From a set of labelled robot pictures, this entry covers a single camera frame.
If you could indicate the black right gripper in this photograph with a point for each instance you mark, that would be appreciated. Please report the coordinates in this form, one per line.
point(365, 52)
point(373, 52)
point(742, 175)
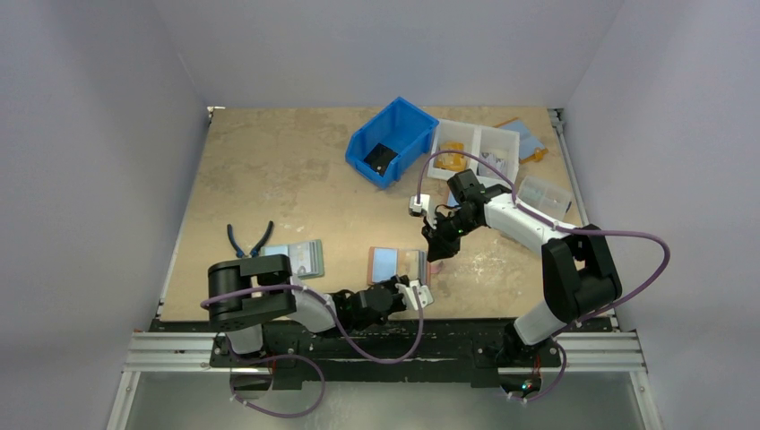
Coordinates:
point(443, 236)

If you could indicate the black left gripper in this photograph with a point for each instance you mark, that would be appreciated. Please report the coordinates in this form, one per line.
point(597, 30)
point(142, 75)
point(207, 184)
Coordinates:
point(390, 283)

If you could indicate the gold VIP card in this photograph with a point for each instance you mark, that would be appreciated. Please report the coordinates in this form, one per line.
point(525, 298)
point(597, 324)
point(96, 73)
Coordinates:
point(411, 263)

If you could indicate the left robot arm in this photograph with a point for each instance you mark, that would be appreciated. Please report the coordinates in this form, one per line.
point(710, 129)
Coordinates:
point(246, 294)

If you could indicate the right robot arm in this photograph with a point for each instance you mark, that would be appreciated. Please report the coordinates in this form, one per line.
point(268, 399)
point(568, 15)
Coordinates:
point(577, 269)

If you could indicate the orange card holder in tray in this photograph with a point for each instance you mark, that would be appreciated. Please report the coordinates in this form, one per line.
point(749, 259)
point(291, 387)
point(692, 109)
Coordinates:
point(450, 161)

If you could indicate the card in white tray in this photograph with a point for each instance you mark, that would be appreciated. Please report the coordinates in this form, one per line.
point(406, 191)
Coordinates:
point(496, 161)

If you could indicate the black card in blue bin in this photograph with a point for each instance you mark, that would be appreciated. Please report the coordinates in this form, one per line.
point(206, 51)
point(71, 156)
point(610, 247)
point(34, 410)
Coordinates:
point(380, 158)

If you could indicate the white divided plastic tray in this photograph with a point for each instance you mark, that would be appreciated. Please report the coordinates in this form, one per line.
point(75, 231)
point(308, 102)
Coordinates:
point(477, 139)

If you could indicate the blue plastic bin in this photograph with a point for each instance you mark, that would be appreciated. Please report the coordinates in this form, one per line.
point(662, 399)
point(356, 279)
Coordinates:
point(401, 126)

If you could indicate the clear plastic screw box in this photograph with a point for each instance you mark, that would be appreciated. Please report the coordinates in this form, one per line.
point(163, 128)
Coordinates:
point(548, 198)

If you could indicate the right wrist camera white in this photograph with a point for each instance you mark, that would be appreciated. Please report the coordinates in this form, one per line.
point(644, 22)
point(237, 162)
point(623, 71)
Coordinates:
point(420, 206)

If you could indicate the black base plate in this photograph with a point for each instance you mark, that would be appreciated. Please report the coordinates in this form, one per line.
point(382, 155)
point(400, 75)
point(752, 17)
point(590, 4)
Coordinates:
point(450, 351)

